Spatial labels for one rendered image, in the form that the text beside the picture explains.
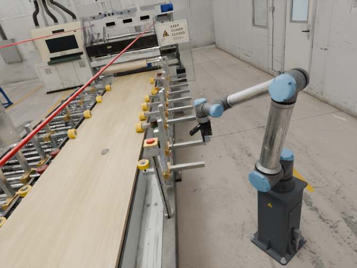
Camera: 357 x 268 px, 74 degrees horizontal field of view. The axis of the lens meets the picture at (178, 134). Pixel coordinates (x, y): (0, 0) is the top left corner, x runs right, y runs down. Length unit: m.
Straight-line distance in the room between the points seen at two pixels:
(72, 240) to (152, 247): 0.44
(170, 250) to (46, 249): 0.60
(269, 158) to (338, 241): 1.14
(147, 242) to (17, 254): 0.64
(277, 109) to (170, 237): 0.88
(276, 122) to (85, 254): 1.10
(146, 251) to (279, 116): 1.03
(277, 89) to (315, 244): 1.45
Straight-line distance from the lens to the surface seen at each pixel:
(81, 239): 1.34
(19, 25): 11.60
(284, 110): 1.27
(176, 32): 4.10
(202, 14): 10.79
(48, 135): 2.46
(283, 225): 1.91
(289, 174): 1.72
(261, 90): 1.48
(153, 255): 1.49
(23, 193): 1.90
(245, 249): 2.21
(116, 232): 1.28
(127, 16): 4.45
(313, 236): 2.37
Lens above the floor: 1.80
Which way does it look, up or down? 28 degrees down
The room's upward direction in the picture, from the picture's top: 11 degrees counter-clockwise
